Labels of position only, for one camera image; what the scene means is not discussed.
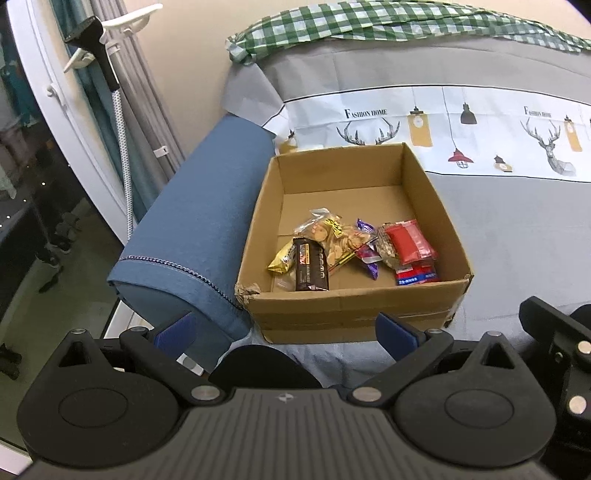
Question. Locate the dark brown chocolate packet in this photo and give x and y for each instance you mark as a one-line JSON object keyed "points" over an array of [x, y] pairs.
{"points": [[311, 267]]}

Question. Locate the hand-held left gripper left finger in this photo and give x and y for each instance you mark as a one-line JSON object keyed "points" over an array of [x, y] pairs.
{"points": [[178, 334]]}

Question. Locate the blue sofa armrest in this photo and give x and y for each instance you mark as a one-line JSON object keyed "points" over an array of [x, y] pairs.
{"points": [[194, 221]]}

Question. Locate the black garment steamer head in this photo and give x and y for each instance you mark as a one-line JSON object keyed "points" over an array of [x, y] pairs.
{"points": [[99, 50]]}

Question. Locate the white door frame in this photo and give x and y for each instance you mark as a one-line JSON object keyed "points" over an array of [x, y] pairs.
{"points": [[55, 92]]}

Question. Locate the clear biscuit packet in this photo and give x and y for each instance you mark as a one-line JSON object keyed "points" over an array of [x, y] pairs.
{"points": [[334, 237]]}

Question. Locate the dark cloth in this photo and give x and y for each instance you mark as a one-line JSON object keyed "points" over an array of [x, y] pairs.
{"points": [[265, 367]]}

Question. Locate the purple snack packet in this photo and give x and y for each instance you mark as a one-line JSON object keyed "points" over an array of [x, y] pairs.
{"points": [[368, 254]]}

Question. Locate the white deer print mat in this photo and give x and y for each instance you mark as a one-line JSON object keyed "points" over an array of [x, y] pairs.
{"points": [[498, 138]]}

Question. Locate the cardboard box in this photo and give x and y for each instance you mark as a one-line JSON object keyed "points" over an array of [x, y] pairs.
{"points": [[351, 309]]}

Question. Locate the gold snack packet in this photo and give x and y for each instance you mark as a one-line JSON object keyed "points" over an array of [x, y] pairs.
{"points": [[280, 261]]}

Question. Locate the white steamer hanger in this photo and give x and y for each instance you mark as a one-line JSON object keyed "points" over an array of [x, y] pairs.
{"points": [[129, 18]]}

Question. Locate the green checked cloth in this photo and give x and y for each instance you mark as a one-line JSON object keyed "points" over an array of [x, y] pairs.
{"points": [[346, 18]]}

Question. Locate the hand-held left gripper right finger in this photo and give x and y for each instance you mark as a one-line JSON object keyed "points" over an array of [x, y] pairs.
{"points": [[397, 334]]}

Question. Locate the clear puffed grain packet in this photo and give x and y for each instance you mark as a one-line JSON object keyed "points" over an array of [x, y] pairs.
{"points": [[385, 249]]}

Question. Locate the red white snack packet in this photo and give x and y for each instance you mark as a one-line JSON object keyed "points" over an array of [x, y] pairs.
{"points": [[418, 274]]}

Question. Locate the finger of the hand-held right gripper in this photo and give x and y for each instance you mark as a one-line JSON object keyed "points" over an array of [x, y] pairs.
{"points": [[545, 318]]}

